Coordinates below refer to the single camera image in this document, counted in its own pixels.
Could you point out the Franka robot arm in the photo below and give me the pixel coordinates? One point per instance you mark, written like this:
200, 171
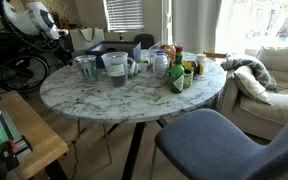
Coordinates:
34, 16

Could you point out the clear plastic measuring cup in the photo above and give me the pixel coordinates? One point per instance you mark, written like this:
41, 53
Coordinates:
116, 70

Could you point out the dark blue cardboard box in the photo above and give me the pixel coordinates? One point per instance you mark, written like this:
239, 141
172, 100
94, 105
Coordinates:
117, 46

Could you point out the patterned white cloth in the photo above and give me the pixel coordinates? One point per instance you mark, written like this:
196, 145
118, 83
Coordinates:
132, 66

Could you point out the green glass bottle red cap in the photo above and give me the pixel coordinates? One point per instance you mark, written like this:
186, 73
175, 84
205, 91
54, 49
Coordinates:
177, 76

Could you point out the small jar with lid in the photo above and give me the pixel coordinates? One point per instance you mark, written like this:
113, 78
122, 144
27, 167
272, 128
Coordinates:
188, 79

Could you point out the bagged bread snack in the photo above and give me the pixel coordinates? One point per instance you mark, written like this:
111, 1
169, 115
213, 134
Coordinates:
168, 51

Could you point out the dark grey chair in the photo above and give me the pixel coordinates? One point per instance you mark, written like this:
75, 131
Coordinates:
144, 40

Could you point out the yellow label jar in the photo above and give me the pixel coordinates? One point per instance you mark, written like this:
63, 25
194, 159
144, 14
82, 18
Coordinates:
191, 65

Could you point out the white pill bottle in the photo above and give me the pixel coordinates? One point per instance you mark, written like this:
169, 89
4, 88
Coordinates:
201, 60

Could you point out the white tote bag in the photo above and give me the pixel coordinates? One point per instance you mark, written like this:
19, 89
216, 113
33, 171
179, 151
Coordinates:
86, 38

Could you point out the white window blinds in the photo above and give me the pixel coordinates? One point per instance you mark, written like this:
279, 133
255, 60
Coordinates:
124, 15

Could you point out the beige curtain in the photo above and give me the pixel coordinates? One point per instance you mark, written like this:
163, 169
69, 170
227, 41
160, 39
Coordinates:
195, 25

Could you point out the dark blue-grey chair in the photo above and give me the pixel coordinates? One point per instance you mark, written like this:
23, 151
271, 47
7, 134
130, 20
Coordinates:
224, 146

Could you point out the cream cushion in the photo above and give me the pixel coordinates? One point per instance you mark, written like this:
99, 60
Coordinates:
252, 85

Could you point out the patterned grey throw pillow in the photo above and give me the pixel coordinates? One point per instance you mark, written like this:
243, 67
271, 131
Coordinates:
255, 70

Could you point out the wooden bench table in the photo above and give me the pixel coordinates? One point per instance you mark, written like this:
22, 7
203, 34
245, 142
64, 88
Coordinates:
34, 133

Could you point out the black bicycle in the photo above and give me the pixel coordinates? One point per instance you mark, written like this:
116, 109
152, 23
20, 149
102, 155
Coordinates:
22, 71

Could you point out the cream sofa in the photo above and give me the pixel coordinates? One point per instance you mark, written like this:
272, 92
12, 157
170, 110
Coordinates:
277, 100

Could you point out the green red clamp tool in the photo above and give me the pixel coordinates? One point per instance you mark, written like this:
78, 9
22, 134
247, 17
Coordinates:
0, 140

